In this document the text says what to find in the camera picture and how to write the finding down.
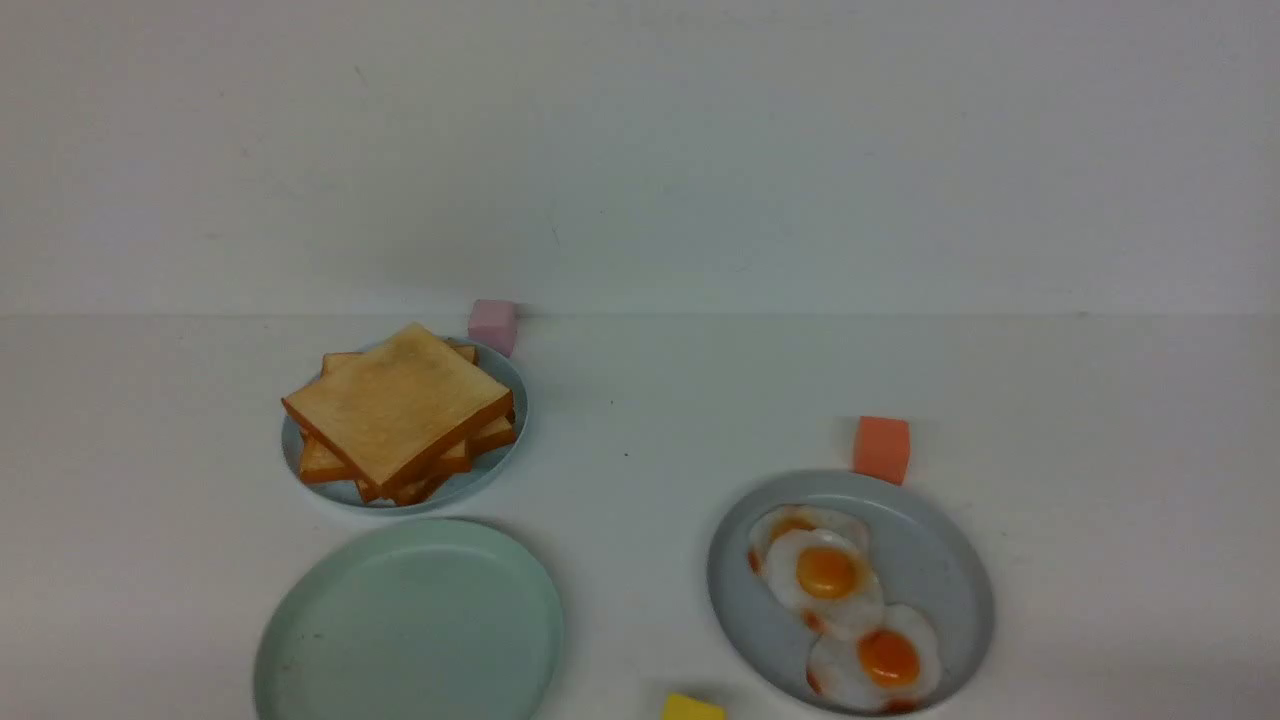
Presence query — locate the yellow foam cube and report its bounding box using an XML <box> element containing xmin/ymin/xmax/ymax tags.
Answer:
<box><xmin>660</xmin><ymin>693</ymin><xmax>727</xmax><ymax>720</ymax></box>

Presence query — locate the pale green plate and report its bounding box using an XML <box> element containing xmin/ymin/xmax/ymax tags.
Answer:
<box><xmin>252</xmin><ymin>519</ymin><xmax>564</xmax><ymax>719</ymax></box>

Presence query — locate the pink foam cube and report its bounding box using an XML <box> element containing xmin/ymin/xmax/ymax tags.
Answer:
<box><xmin>467</xmin><ymin>299</ymin><xmax>518</xmax><ymax>357</ymax></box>

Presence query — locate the orange foam cube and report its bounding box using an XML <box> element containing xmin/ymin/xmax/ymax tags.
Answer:
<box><xmin>852</xmin><ymin>416</ymin><xmax>911</xmax><ymax>486</ymax></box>

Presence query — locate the grey egg plate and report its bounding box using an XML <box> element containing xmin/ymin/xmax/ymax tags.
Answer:
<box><xmin>704</xmin><ymin>469</ymin><xmax>995</xmax><ymax>719</ymax></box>

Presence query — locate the toast slice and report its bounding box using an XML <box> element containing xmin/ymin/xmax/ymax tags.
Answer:
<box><xmin>282</xmin><ymin>322</ymin><xmax>515</xmax><ymax>496</ymax></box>
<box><xmin>355</xmin><ymin>473</ymin><xmax>452</xmax><ymax>507</ymax></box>
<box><xmin>462</xmin><ymin>414</ymin><xmax>517</xmax><ymax>461</ymax></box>
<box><xmin>298</xmin><ymin>430</ymin><xmax>472</xmax><ymax>484</ymax></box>

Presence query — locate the light blue bread plate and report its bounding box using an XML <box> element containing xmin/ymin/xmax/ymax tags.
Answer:
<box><xmin>305</xmin><ymin>334</ymin><xmax>530</xmax><ymax>518</ymax></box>

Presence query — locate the fried egg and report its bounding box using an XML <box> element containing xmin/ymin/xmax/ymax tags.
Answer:
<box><xmin>748</xmin><ymin>503</ymin><xmax>870</xmax><ymax>577</ymax></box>
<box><xmin>805</xmin><ymin>603</ymin><xmax>945</xmax><ymax>715</ymax></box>
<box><xmin>762</xmin><ymin>529</ymin><xmax>886</xmax><ymax>641</ymax></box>

